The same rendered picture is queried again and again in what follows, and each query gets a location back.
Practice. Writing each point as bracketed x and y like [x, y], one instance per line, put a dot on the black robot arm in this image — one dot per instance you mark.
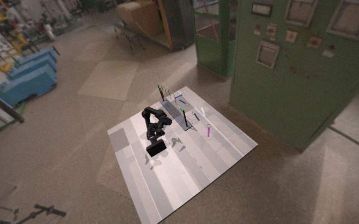
[159, 114]

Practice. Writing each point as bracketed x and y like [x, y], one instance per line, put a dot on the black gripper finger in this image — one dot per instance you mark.
[150, 134]
[157, 135]

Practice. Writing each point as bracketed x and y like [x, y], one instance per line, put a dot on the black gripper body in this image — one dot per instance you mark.
[158, 130]

